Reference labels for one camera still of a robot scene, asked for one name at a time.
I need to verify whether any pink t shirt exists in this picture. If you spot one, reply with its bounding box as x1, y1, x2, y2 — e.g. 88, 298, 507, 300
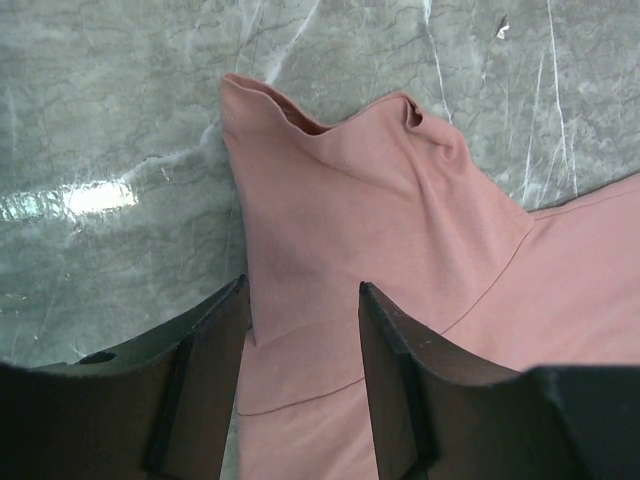
221, 73, 639, 479

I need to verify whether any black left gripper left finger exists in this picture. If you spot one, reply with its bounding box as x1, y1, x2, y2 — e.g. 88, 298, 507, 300
1, 277, 250, 479

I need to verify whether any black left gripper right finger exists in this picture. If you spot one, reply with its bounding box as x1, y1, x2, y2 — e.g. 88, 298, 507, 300
358, 282, 639, 479

